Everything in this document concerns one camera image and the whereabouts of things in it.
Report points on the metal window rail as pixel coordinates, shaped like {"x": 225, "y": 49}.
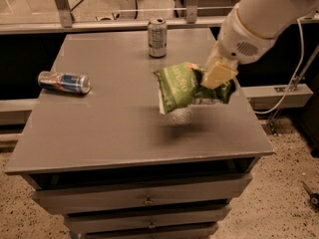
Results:
{"x": 58, "y": 16}

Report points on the black caster wheel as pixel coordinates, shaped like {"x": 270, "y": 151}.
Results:
{"x": 314, "y": 197}

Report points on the bottom grey drawer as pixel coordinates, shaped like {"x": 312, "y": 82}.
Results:
{"x": 189, "y": 231}

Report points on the green jalapeno chip bag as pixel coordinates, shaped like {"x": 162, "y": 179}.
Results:
{"x": 180, "y": 86}

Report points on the middle grey drawer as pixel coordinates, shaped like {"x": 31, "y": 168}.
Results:
{"x": 148, "y": 218}

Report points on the grey low ledge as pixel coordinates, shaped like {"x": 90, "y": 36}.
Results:
{"x": 266, "y": 97}

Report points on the grey drawer cabinet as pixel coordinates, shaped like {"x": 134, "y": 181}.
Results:
{"x": 116, "y": 134}

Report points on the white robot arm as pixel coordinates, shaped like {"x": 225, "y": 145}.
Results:
{"x": 285, "y": 11}

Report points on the silver green soda can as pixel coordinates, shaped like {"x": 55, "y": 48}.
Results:
{"x": 157, "y": 37}

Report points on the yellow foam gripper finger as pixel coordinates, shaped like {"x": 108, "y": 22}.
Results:
{"x": 220, "y": 72}
{"x": 212, "y": 58}

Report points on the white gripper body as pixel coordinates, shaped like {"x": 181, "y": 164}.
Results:
{"x": 239, "y": 41}

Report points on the blue silver redbull can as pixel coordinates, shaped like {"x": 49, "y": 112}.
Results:
{"x": 64, "y": 82}

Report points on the grey drawer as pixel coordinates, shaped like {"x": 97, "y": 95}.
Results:
{"x": 189, "y": 231}
{"x": 148, "y": 218}
{"x": 151, "y": 193}

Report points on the top grey drawer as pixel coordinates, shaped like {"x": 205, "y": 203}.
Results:
{"x": 151, "y": 193}

